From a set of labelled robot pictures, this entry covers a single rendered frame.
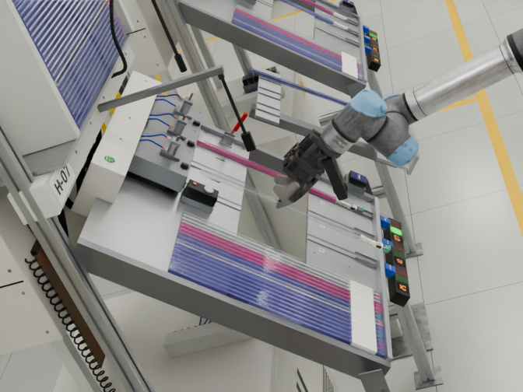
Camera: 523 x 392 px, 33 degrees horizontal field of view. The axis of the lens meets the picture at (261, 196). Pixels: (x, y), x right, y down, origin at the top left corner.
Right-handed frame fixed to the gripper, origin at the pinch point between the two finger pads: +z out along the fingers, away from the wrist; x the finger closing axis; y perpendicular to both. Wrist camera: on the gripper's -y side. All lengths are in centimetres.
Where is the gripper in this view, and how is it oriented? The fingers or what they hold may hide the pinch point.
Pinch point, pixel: (282, 204)
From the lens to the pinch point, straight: 215.9
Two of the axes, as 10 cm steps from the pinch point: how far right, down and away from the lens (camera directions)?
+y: -7.7, -5.7, -2.8
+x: -0.7, 5.2, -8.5
